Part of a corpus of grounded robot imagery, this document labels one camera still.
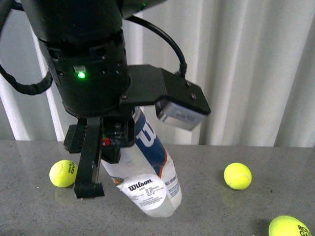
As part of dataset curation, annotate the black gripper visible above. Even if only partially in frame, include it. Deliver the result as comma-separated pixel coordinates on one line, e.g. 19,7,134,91
37,29,134,163

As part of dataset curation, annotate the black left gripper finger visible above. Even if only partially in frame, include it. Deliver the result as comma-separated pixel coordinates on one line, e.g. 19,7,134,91
74,117,104,199

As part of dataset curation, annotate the Wilson tennis ball can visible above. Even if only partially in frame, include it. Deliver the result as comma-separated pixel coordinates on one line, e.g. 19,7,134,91
101,108,182,218

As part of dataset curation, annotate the yellow Head Team tennis ball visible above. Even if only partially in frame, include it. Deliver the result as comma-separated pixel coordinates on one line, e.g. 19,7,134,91
49,160,78,188

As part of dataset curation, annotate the plain yellow tennis ball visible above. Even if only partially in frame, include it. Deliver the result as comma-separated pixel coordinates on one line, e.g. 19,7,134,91
223,163,252,190

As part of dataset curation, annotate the yellow Roland Garros tennis ball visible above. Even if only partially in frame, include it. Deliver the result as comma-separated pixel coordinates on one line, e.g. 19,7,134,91
268,215,312,236

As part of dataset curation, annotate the white pleated curtain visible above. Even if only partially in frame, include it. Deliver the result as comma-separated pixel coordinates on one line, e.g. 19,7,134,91
0,0,315,148

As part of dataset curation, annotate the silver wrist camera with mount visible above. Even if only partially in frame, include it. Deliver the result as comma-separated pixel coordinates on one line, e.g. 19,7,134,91
120,64,211,131

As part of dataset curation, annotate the black camera cable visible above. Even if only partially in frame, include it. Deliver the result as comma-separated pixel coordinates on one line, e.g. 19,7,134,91
127,15,188,76

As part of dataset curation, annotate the black sleeved arm cable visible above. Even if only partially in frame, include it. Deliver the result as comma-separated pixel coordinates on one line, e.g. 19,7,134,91
0,0,54,96

